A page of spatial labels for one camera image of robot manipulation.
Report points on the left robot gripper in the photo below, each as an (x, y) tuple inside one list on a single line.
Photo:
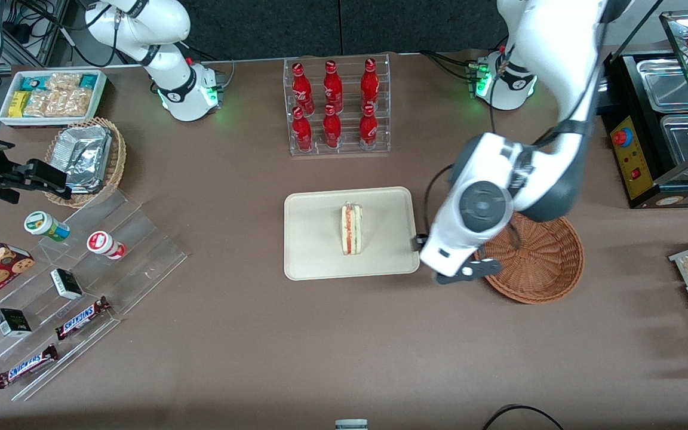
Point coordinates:
[(417, 244)]

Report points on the triangular sandwich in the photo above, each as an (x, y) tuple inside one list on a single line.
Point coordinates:
[(351, 230)]

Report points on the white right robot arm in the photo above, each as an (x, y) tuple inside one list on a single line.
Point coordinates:
[(171, 65)]

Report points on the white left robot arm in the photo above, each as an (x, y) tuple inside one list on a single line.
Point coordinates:
[(559, 54)]

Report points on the brown round wicker basket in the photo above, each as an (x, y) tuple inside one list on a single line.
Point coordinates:
[(541, 269)]

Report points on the light tan wicker basket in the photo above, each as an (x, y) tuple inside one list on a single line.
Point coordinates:
[(118, 161)]

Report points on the cream plastic tray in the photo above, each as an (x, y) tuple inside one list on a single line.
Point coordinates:
[(314, 239)]

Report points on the green lid yogurt cup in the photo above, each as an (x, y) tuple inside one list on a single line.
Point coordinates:
[(45, 225)]

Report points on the silver foil container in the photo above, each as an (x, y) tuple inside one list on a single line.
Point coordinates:
[(84, 155)]

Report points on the white rectangular snack bin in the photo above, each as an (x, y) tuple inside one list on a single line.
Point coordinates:
[(51, 122)]

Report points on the yellow snack packet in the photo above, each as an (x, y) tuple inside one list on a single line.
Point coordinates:
[(18, 104)]

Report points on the clear cracker pack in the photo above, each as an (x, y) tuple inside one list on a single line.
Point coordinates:
[(63, 82), (69, 103), (36, 104)]

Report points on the red lid yogurt cup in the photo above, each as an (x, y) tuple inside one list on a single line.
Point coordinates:
[(104, 243)]

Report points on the teal snack packet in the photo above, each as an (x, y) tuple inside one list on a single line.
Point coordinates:
[(33, 82), (89, 80)]

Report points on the small black carton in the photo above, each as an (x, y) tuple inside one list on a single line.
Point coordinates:
[(66, 283), (12, 322)]

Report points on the clear acrylic stepped shelf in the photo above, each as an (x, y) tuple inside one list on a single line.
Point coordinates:
[(141, 257), (42, 325)]

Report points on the Snickers chocolate bar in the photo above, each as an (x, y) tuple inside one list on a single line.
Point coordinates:
[(81, 318), (26, 366)]

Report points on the red cola bottle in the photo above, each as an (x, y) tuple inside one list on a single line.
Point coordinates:
[(368, 128), (303, 92), (333, 89), (302, 132), (370, 86), (332, 130)]

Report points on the clear acrylic bottle rack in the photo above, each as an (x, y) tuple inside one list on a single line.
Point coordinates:
[(349, 143)]

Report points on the small grey white object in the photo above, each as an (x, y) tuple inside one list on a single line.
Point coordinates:
[(351, 425)]

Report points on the black food warmer machine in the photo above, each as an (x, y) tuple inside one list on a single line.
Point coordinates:
[(630, 155)]

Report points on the grey metal frame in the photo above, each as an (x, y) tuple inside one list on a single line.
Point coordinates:
[(51, 36)]

